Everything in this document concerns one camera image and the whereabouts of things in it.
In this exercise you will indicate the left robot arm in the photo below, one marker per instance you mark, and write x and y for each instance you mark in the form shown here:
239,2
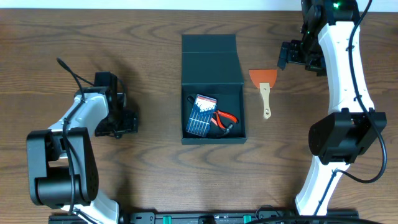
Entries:
61,164

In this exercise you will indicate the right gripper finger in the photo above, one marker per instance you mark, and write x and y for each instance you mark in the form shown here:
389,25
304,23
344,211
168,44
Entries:
283,59
317,66

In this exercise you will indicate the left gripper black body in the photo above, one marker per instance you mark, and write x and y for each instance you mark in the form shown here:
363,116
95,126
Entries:
125,121

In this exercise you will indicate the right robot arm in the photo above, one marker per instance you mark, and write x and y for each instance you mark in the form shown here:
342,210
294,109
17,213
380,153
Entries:
330,47

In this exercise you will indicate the small claw hammer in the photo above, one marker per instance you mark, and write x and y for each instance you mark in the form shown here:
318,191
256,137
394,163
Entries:
228,124

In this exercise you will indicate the blue precision screwdriver set case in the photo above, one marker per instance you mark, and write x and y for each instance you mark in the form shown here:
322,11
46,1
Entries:
201,115

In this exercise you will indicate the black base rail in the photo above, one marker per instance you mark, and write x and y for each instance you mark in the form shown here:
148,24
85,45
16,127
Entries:
202,218

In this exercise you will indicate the orange scraper wooden handle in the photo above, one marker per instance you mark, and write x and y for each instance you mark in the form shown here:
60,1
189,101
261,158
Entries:
264,80

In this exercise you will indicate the red handled pliers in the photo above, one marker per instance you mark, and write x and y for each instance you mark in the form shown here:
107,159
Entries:
216,119

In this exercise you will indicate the black gift box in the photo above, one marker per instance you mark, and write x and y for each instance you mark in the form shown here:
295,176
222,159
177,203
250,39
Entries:
211,67

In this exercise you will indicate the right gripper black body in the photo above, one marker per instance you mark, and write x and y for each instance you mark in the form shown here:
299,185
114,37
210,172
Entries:
310,49

